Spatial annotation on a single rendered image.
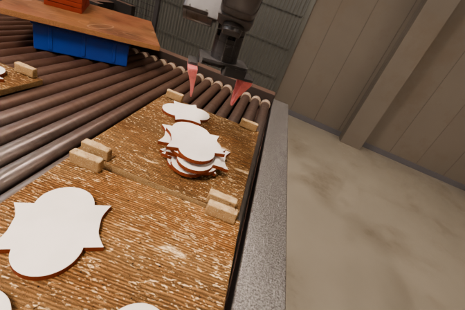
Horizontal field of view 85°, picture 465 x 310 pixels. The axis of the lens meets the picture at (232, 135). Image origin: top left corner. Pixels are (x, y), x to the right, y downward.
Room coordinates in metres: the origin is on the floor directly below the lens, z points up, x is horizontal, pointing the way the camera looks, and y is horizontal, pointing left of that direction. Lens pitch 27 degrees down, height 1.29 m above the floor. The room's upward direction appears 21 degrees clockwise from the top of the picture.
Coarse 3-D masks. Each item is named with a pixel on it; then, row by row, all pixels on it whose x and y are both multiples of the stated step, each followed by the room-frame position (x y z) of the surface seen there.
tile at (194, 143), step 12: (168, 132) 0.48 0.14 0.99; (180, 132) 0.49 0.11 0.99; (192, 132) 0.51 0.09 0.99; (204, 132) 0.53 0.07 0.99; (168, 144) 0.43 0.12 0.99; (180, 144) 0.45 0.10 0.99; (192, 144) 0.46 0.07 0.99; (204, 144) 0.48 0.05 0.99; (216, 144) 0.50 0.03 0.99; (192, 156) 0.42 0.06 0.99; (204, 156) 0.43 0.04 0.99
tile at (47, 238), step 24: (48, 192) 0.26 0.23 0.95; (72, 192) 0.28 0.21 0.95; (24, 216) 0.21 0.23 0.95; (48, 216) 0.23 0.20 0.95; (72, 216) 0.24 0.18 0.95; (96, 216) 0.25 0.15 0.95; (0, 240) 0.18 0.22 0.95; (24, 240) 0.19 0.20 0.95; (48, 240) 0.20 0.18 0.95; (72, 240) 0.21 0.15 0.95; (96, 240) 0.22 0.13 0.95; (24, 264) 0.16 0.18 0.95; (48, 264) 0.17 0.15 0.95; (72, 264) 0.18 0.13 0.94
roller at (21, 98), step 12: (144, 60) 1.11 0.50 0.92; (96, 72) 0.80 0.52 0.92; (108, 72) 0.84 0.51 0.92; (120, 72) 0.91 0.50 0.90; (48, 84) 0.61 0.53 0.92; (60, 84) 0.63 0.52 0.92; (72, 84) 0.67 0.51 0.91; (12, 96) 0.50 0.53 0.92; (24, 96) 0.52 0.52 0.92; (36, 96) 0.54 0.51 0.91; (0, 108) 0.45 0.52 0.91
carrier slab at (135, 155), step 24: (144, 120) 0.58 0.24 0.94; (168, 120) 0.63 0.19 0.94; (216, 120) 0.74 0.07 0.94; (120, 144) 0.45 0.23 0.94; (144, 144) 0.48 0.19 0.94; (240, 144) 0.65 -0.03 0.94; (120, 168) 0.38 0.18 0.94; (144, 168) 0.40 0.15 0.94; (168, 168) 0.43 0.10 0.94; (240, 168) 0.53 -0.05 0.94; (168, 192) 0.37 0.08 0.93; (192, 192) 0.39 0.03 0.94; (240, 192) 0.44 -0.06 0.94
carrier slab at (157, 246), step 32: (64, 160) 0.35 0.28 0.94; (32, 192) 0.26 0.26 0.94; (96, 192) 0.30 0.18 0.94; (128, 192) 0.33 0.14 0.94; (160, 192) 0.36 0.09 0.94; (0, 224) 0.20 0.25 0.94; (128, 224) 0.27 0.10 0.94; (160, 224) 0.29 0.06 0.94; (192, 224) 0.31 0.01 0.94; (224, 224) 0.34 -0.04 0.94; (0, 256) 0.16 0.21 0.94; (96, 256) 0.20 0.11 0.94; (128, 256) 0.22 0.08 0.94; (160, 256) 0.24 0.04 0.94; (192, 256) 0.25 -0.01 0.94; (224, 256) 0.27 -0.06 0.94; (0, 288) 0.13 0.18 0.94; (32, 288) 0.14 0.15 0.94; (64, 288) 0.16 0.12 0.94; (96, 288) 0.17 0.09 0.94; (128, 288) 0.18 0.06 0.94; (160, 288) 0.19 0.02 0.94; (192, 288) 0.21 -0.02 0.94; (224, 288) 0.23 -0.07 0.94
